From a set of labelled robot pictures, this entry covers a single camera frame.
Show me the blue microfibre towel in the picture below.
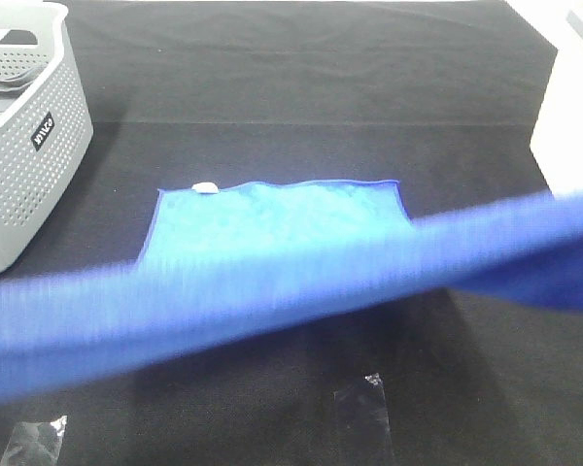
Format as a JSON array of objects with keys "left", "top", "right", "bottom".
[{"left": 0, "top": 180, "right": 583, "bottom": 403}]

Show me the white plastic basket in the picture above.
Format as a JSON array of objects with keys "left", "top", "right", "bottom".
[{"left": 530, "top": 5, "right": 583, "bottom": 196}]

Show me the clear tape strip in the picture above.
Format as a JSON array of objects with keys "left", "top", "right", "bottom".
[
  {"left": 333, "top": 373, "right": 395, "bottom": 466},
  {"left": 0, "top": 416, "right": 68, "bottom": 466}
]

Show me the grey perforated plastic basket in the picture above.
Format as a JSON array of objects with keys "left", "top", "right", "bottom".
[{"left": 0, "top": 1, "right": 93, "bottom": 274}]

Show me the clear tape strip left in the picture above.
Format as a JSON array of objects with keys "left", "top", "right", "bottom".
[{"left": 0, "top": 416, "right": 68, "bottom": 466}]

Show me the black table cloth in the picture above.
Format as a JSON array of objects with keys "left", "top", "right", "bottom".
[{"left": 0, "top": 1, "right": 583, "bottom": 465}]

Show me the clear tape strip centre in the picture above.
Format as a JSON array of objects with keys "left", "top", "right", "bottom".
[{"left": 333, "top": 373, "right": 395, "bottom": 466}]

